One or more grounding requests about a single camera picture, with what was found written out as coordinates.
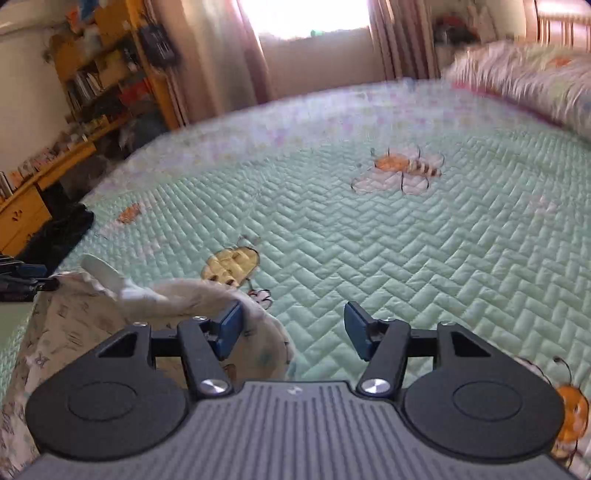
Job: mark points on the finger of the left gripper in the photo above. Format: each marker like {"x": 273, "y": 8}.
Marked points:
{"x": 24, "y": 290}
{"x": 12, "y": 267}

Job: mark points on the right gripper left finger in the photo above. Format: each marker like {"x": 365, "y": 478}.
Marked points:
{"x": 204, "y": 344}

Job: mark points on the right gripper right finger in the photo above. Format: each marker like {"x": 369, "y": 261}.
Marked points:
{"x": 383, "y": 345}

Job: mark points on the white letter-print shirt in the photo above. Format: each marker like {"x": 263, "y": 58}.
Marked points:
{"x": 94, "y": 371}

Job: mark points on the black folded garment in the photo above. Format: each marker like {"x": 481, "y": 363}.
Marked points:
{"x": 58, "y": 237}

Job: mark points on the green quilted bee bedspread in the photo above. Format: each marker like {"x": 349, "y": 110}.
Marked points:
{"x": 460, "y": 214}

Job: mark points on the wooden bookshelf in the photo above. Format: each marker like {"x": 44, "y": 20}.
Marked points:
{"x": 105, "y": 60}

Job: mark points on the pink curtain left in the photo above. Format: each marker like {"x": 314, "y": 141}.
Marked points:
{"x": 221, "y": 67}

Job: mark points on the pink curtain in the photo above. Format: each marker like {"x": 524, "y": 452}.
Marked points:
{"x": 402, "y": 36}
{"x": 221, "y": 67}

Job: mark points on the floral pillow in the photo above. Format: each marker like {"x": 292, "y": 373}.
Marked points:
{"x": 550, "y": 80}

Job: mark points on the pink curtain right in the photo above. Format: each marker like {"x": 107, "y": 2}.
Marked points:
{"x": 402, "y": 36}

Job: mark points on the wooden headboard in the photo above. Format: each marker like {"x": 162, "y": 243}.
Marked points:
{"x": 559, "y": 22}

